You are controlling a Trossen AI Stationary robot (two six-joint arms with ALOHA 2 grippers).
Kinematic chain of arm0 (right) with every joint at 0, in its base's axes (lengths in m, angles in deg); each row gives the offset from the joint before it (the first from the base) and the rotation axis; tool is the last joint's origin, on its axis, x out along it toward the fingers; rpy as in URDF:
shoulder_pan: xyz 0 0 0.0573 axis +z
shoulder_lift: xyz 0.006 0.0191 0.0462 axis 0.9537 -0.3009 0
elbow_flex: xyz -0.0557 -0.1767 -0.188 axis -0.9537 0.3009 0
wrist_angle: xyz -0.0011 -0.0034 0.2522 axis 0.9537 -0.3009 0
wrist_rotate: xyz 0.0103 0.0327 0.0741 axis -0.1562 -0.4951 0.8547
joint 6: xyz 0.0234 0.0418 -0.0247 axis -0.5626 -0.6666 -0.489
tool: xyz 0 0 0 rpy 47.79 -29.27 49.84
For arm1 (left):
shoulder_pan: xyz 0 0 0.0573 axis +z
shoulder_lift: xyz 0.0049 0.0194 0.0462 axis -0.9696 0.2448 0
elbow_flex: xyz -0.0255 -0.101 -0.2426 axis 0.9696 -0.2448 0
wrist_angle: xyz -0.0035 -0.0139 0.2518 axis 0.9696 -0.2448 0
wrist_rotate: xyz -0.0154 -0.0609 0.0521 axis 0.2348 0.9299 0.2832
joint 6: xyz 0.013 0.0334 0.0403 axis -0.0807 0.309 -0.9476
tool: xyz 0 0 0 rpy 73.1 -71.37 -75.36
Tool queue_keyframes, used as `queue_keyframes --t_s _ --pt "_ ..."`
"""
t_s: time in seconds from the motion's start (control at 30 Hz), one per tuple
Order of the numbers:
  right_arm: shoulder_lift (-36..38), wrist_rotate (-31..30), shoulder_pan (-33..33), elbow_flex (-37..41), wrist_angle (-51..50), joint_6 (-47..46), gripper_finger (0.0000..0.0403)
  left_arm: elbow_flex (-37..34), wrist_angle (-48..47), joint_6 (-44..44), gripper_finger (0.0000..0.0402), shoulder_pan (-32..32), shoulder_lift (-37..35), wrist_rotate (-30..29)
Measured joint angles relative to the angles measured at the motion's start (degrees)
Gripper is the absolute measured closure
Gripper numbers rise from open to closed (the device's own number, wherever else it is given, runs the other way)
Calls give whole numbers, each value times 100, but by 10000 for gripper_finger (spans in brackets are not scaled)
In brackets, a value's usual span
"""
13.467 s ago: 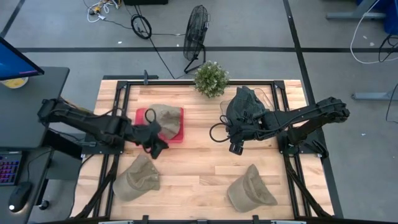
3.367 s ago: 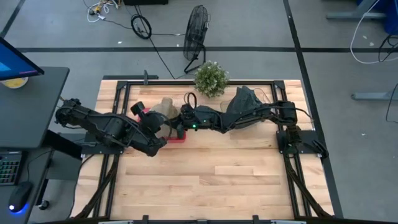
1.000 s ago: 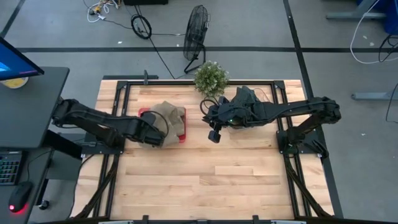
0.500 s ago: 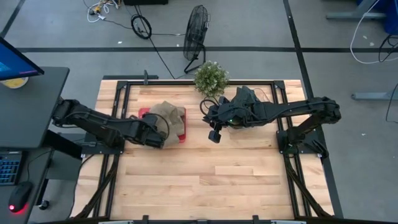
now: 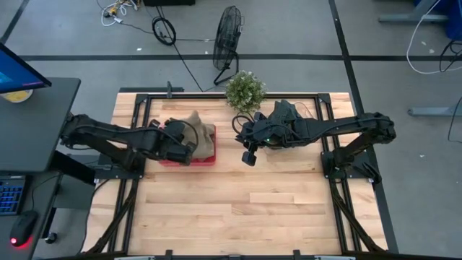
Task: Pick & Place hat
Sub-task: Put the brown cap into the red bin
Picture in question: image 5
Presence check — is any beige bucket hat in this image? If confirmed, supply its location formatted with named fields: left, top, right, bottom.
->
left=178, top=110, right=217, bottom=161

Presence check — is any red tray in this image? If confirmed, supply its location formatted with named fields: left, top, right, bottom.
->
left=158, top=123, right=218, bottom=168

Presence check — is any green potted plant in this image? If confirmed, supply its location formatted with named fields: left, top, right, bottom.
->
left=224, top=70, right=269, bottom=114

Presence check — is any black floor fan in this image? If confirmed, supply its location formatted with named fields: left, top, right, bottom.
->
left=212, top=5, right=244, bottom=87

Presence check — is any black desk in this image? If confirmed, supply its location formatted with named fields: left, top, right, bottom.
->
left=0, top=77, right=82, bottom=175

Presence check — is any computer monitor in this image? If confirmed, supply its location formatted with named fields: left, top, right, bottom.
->
left=0, top=42, right=53, bottom=95

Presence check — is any black backlit keyboard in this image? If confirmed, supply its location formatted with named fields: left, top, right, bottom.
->
left=0, top=175, right=27, bottom=217

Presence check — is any black computer mouse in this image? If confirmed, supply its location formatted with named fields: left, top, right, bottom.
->
left=9, top=209, right=39, bottom=248

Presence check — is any grey table leg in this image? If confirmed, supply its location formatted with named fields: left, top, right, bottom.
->
left=378, top=0, right=449, bottom=25
left=407, top=103, right=462, bottom=118

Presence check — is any blue bin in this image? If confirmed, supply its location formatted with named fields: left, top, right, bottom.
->
left=414, top=0, right=462, bottom=41

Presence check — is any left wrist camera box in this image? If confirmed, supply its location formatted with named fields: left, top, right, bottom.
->
left=171, top=143, right=196, bottom=167

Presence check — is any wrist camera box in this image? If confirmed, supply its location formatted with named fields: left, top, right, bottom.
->
left=241, top=142, right=258, bottom=168
left=171, top=143, right=196, bottom=167

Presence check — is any black right arm cable loop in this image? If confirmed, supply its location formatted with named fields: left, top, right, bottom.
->
left=231, top=113, right=256, bottom=137

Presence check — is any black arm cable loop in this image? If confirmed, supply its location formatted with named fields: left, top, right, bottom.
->
left=231, top=113, right=256, bottom=137
left=164, top=118, right=200, bottom=150

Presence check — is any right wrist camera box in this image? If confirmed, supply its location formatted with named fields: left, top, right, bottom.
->
left=241, top=142, right=258, bottom=168

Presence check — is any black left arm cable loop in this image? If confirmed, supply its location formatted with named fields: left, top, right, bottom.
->
left=164, top=118, right=200, bottom=150

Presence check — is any black coiled floor cable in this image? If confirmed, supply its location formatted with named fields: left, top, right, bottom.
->
left=151, top=16, right=178, bottom=47

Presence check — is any black aluminium table frame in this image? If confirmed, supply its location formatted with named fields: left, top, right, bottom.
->
left=82, top=92, right=391, bottom=254

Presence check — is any white cable bundle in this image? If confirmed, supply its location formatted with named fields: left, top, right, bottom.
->
left=97, top=0, right=141, bottom=27

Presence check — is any white floor cable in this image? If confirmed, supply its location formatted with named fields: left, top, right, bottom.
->
left=405, top=0, right=462, bottom=76

